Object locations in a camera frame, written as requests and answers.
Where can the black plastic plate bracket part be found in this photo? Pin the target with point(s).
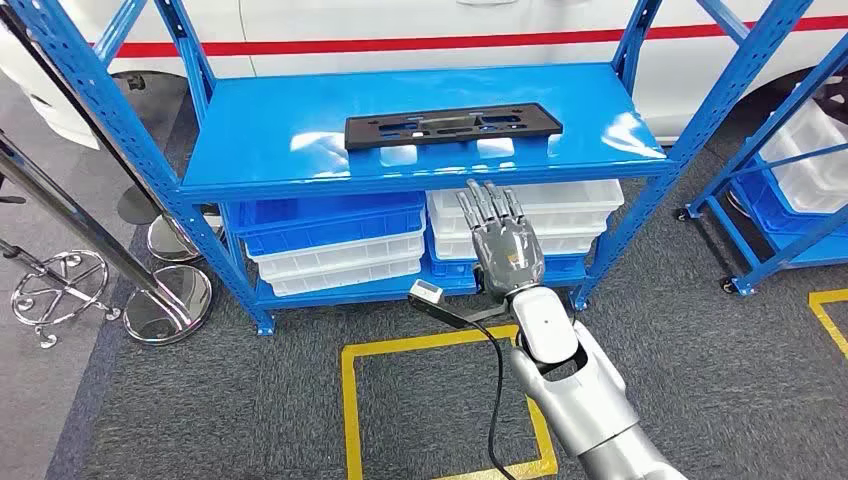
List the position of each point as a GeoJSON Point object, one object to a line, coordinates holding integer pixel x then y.
{"type": "Point", "coordinates": [371, 132]}

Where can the blue wheeled shelf rack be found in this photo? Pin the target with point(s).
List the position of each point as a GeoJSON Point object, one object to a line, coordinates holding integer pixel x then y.
{"type": "Point", "coordinates": [762, 258]}

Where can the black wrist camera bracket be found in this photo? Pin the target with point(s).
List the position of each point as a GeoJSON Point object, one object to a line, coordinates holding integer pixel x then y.
{"type": "Point", "coordinates": [464, 318]}

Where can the blue metal shelf rack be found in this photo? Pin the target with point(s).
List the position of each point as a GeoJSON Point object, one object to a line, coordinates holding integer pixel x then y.
{"type": "Point", "coordinates": [278, 132]}

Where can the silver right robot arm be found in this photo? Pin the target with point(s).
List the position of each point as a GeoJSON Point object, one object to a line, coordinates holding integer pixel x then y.
{"type": "Point", "coordinates": [583, 397]}

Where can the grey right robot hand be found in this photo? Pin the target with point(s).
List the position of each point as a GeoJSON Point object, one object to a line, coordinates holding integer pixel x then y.
{"type": "Point", "coordinates": [507, 252]}

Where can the white car with red stripe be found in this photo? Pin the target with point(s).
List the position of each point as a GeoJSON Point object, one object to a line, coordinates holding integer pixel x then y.
{"type": "Point", "coordinates": [397, 26]}

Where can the black stool with chrome base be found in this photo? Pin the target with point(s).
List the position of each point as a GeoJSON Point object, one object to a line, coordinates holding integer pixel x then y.
{"type": "Point", "coordinates": [60, 285]}

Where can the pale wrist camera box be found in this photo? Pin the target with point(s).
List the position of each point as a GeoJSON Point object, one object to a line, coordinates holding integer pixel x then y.
{"type": "Point", "coordinates": [425, 291]}

